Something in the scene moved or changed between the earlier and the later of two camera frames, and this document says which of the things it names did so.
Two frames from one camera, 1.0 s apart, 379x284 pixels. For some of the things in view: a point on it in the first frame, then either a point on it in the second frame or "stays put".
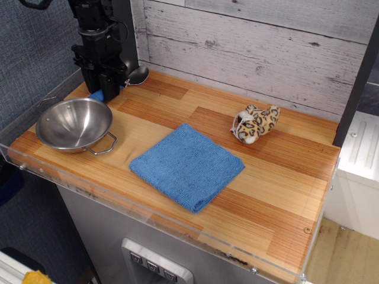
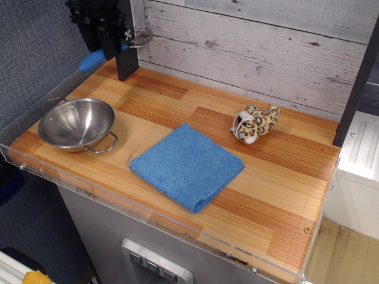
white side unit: (353, 200) stays put
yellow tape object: (36, 277) stays put
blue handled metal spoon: (136, 77) → (141, 39)
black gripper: (100, 50) → (101, 23)
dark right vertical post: (356, 95) stays put
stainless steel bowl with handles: (74, 125) stays put
